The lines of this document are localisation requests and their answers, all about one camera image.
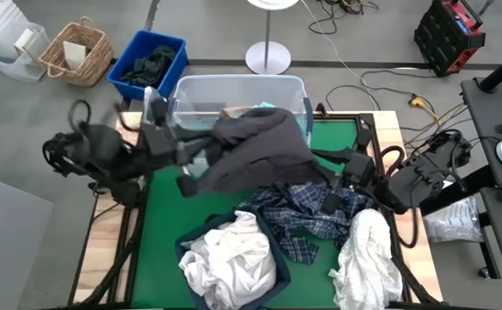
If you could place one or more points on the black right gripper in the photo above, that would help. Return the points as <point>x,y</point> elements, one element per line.
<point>358,170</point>

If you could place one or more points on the black side table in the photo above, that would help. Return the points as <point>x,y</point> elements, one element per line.
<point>483,107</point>

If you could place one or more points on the wicker basket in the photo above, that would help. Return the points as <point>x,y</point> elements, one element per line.
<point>91,64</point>

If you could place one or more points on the clear plastic storage bin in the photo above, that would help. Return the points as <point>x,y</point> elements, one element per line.
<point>233,90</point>

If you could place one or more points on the white floor lamp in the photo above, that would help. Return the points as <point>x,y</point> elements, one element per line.
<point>268,58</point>

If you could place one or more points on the dark grey garment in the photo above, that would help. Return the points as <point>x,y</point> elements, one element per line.
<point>259,155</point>

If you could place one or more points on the cream white garment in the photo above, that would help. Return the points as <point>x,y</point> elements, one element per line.
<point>367,258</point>

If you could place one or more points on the yellow power plug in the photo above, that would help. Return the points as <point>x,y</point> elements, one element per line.
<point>417,102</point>

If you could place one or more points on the dark green clothes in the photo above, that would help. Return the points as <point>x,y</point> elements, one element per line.
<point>151,69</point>

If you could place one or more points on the clear plastic bag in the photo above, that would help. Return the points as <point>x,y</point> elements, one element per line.
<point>457,219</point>

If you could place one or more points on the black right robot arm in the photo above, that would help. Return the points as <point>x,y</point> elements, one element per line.
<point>423,176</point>

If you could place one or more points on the red and black utility box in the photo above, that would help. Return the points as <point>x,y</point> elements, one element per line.
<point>444,34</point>

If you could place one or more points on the teal garment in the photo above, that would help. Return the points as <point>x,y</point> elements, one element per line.
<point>264,105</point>

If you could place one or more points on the blue plaid shirt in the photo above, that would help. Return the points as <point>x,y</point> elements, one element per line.
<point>311,211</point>

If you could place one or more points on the blue plastic bin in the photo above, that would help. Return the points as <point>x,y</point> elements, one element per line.
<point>143,39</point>

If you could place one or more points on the green table mat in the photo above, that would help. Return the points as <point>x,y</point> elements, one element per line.
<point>164,241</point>

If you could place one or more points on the navy fabric bin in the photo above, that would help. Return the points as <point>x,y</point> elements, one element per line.
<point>283,267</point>

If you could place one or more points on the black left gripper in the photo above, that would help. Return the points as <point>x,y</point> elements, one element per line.
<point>160,140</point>

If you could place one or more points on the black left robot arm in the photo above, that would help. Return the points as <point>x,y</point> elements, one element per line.
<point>104,150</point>

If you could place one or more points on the white paper sheet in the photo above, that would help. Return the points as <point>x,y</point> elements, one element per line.
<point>75,56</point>

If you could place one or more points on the white stained shirt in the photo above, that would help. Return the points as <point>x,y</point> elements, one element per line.
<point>233,262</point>

